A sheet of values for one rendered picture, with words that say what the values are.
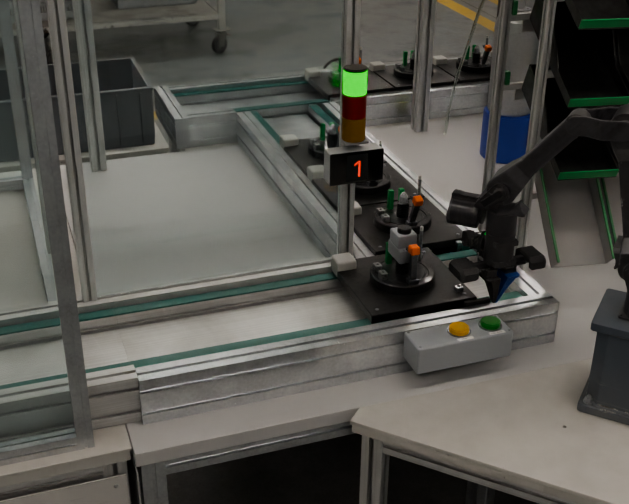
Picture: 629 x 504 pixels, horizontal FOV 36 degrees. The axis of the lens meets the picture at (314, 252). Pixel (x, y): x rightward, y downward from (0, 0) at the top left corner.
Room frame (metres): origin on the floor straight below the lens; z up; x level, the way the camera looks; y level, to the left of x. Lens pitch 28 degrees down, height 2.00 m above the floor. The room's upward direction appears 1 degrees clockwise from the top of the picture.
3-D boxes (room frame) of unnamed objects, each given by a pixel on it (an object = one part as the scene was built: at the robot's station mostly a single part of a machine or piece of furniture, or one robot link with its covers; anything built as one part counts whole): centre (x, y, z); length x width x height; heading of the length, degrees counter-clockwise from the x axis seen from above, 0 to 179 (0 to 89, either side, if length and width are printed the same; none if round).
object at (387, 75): (3.29, -0.34, 1.01); 0.24 x 0.24 x 0.13; 20
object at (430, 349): (1.63, -0.29, 0.93); 0.21 x 0.07 x 0.06; 110
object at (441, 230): (2.10, -0.21, 1.01); 0.24 x 0.24 x 0.13; 20
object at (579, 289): (2.28, -0.15, 0.84); 1.50 x 1.41 x 0.03; 110
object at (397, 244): (1.83, -0.19, 1.06); 0.08 x 0.04 x 0.07; 20
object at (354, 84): (1.90, -0.08, 1.38); 0.05 x 0.05 x 0.05
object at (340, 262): (1.88, -0.07, 0.97); 0.05 x 0.05 x 0.04; 20
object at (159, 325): (1.78, -0.01, 0.91); 0.84 x 0.28 x 0.10; 110
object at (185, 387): (1.62, -0.09, 0.91); 0.89 x 0.06 x 0.11; 110
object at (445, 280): (1.82, -0.19, 0.96); 0.24 x 0.24 x 0.02; 20
